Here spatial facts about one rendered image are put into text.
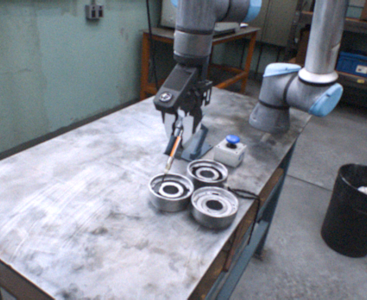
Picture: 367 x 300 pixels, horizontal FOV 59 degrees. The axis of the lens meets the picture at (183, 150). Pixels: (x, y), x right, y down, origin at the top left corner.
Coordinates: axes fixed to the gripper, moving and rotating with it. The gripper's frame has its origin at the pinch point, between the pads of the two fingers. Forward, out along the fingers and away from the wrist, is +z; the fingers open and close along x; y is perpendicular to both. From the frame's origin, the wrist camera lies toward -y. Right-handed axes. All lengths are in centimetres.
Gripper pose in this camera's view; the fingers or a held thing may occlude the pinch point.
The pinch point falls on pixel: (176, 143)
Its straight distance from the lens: 74.3
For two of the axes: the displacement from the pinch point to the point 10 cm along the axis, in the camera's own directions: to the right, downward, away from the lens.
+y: 5.0, -3.8, 7.8
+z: -1.0, 8.7, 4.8
